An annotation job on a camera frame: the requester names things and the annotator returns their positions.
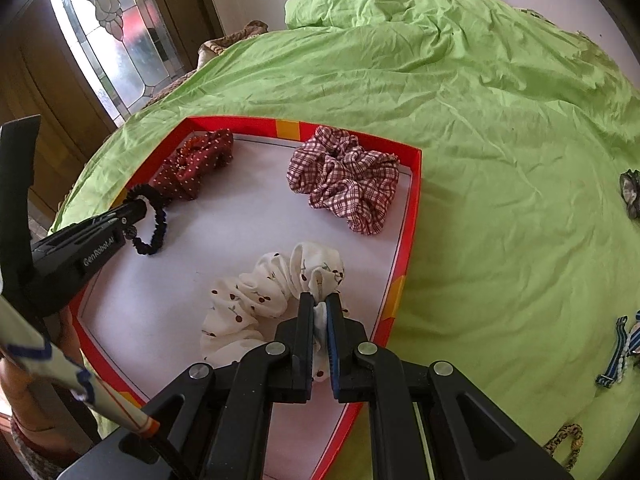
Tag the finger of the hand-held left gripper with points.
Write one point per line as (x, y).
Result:
(127, 212)

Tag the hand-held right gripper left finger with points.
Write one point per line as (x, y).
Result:
(306, 330)

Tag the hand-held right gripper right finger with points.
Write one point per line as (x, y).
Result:
(334, 340)

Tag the white cherry print scrunchie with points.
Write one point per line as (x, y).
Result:
(250, 300)

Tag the red cardboard box lid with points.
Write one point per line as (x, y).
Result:
(225, 240)

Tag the grey black organza scrunchie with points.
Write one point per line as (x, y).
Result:
(631, 195)

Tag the person's left forearm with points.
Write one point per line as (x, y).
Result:
(25, 390)

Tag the red polka dot scrunchie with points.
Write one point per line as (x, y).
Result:
(192, 165)

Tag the red plaid scrunchie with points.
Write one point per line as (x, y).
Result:
(345, 180)

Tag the stained glass door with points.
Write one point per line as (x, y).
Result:
(110, 45)

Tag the brown knit blanket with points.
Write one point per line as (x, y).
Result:
(225, 45)

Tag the green bed sheet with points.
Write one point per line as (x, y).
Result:
(475, 160)

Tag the blue striped hair bow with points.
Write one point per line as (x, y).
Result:
(620, 355)

